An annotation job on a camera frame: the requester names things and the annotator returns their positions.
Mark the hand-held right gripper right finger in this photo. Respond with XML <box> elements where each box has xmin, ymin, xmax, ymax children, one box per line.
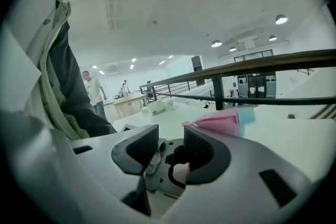
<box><xmin>160</xmin><ymin>124</ymin><xmax>314</xmax><ymax>224</ymax></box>

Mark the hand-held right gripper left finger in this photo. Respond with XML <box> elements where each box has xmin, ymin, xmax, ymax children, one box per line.
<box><xmin>52</xmin><ymin>124</ymin><xmax>160</xmax><ymax>224</ymax></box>

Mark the pink packet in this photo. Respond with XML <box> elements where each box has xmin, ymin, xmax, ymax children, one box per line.
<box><xmin>182</xmin><ymin>109</ymin><xmax>241</xmax><ymax>137</ymax></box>

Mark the light blue packet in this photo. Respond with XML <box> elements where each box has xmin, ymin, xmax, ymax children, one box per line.
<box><xmin>237</xmin><ymin>108</ymin><xmax>256</xmax><ymax>137</ymax></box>

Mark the wooden table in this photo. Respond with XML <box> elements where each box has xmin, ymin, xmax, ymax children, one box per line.
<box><xmin>112</xmin><ymin>93</ymin><xmax>148</xmax><ymax>119</ymax></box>

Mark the dark shelving cabinet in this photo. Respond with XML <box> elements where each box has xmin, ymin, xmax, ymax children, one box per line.
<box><xmin>237</xmin><ymin>72</ymin><xmax>277</xmax><ymax>99</ymax></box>

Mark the person's dark shirt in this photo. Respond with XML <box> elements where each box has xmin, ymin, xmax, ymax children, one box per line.
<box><xmin>48</xmin><ymin>0</ymin><xmax>118</xmax><ymax>138</ymax></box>

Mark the dark metal railing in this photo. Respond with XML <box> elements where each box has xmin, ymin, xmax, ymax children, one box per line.
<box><xmin>138</xmin><ymin>48</ymin><xmax>336</xmax><ymax>111</ymax></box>

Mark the dark door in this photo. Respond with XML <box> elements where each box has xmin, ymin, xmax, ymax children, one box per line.
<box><xmin>191</xmin><ymin>55</ymin><xmax>204</xmax><ymax>72</ymax></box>

